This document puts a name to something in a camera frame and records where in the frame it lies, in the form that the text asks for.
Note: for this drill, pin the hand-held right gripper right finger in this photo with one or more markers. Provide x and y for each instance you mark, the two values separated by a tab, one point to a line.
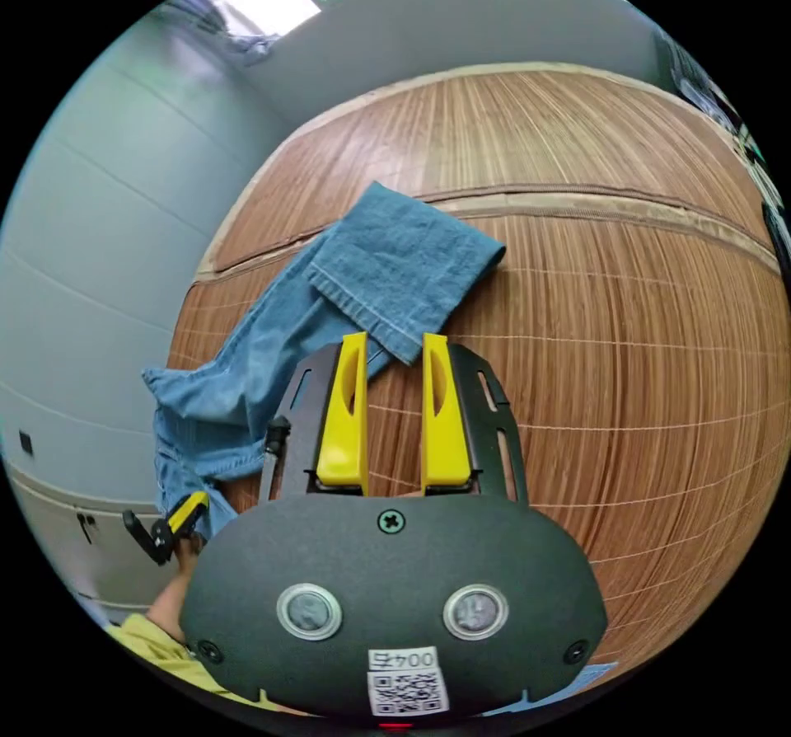
446	440

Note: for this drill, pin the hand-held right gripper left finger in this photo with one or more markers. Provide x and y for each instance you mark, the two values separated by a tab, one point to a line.
338	434

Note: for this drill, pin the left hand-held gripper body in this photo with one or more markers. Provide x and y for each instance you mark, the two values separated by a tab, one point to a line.
153	540

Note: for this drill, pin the blue jeans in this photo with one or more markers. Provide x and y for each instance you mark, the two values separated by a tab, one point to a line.
402	255

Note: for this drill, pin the person's left forearm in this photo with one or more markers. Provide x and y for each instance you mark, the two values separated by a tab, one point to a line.
157	650

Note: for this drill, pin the person's left hand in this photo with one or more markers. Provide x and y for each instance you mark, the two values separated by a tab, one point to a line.
176	588

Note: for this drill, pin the bed with woven mat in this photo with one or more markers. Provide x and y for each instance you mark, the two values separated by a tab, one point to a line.
618	378

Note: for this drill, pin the wall socket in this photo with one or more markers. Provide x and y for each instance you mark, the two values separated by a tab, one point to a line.
25	442

